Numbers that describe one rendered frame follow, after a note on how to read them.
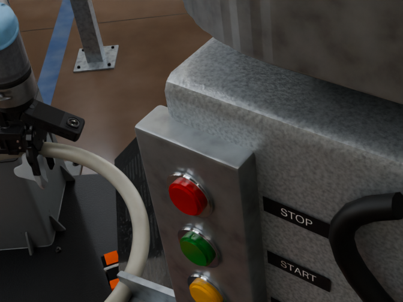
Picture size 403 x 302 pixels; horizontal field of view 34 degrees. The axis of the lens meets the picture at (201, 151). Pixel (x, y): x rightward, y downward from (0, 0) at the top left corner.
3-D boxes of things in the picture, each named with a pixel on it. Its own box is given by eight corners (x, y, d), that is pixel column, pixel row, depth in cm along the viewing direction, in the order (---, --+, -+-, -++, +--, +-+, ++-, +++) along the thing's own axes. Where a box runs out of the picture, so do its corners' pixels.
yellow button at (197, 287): (226, 306, 49) (223, 285, 47) (218, 317, 48) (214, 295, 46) (198, 291, 50) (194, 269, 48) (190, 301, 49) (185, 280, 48)
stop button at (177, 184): (211, 213, 42) (207, 183, 40) (202, 223, 41) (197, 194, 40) (179, 198, 43) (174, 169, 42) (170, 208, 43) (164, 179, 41)
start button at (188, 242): (219, 263, 45) (216, 238, 44) (210, 273, 45) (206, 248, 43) (189, 248, 47) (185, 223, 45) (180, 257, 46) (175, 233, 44)
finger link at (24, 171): (21, 187, 134) (12, 147, 129) (50, 188, 133) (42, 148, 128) (16, 196, 131) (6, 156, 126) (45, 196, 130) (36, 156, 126)
